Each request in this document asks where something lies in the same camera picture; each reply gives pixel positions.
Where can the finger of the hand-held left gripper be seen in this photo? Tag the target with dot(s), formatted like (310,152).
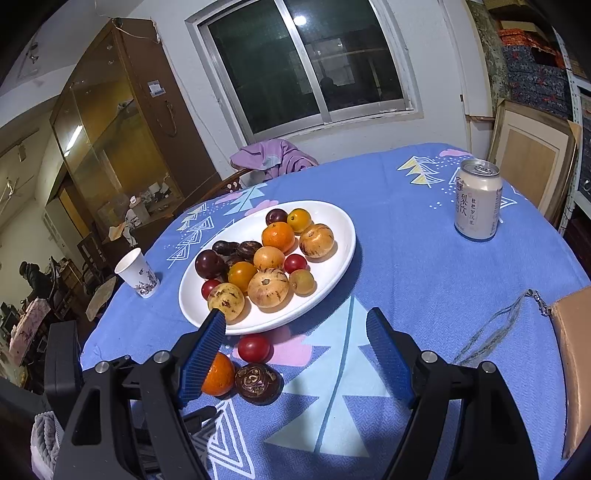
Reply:
(201,417)

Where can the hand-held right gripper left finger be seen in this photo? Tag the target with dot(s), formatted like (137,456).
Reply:
(203,355)

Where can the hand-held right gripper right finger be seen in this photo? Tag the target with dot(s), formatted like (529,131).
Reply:
(388,355)

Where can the orange mandarin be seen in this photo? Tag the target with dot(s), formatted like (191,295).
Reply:
(278,237)
(221,374)

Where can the red tomato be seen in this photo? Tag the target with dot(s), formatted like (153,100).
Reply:
(210,288)
(295,263)
(253,348)

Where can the spotted yellow pepino melon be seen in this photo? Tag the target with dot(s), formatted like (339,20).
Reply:
(226,301)

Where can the wrinkled purple passion fruit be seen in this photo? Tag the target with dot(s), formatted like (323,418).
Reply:
(249,249)
(258,384)
(225,248)

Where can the yellow-orange mandarin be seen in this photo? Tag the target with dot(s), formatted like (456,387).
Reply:
(242,276)

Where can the dark red plum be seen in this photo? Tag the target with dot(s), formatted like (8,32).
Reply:
(277,215)
(209,264)

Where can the large pale pepino melon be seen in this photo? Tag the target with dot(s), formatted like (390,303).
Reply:
(268,288)

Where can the white plate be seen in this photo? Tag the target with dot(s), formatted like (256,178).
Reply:
(332,263)

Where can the tan striped pepino melon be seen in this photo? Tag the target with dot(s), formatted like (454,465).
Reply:
(316,240)
(269,259)

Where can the yellow-green mandarin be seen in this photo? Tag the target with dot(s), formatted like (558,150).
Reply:
(299,219)

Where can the person's left forearm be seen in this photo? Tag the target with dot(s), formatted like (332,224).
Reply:
(46,438)

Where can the pink floral cloth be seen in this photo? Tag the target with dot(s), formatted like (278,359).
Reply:
(23,327)

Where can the pale cloth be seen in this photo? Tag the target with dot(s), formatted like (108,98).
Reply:
(99,295)

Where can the white paper cup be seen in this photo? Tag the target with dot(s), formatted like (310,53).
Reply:
(136,272)

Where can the dark wooden chair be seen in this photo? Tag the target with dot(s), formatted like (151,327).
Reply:
(92,254)

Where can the low wooden cabinet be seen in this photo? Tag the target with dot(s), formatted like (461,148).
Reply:
(152,226)

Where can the wooden armchair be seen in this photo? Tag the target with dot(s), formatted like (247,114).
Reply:
(221,184)

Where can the white drink can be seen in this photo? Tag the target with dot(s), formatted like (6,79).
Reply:
(478,203)

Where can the brown leather pouch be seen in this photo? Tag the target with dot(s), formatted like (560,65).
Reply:
(577,369)

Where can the purple cloth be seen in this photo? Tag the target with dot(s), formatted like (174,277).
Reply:
(272,154)

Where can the tall wooden glass cabinet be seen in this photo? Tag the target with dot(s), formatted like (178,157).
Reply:
(184,138)

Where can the sliding glass window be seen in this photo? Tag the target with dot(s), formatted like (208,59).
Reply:
(277,69)

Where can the white panel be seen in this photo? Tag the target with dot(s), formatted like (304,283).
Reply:
(466,69)

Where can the white metal shelf rack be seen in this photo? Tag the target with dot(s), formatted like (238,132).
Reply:
(577,106)

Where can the shelf of patterned boxes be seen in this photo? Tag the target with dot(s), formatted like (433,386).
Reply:
(531,69)

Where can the green textured panel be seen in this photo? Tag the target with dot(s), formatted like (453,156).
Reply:
(489,46)

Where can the wooden picture frame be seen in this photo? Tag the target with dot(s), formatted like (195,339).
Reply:
(531,157)

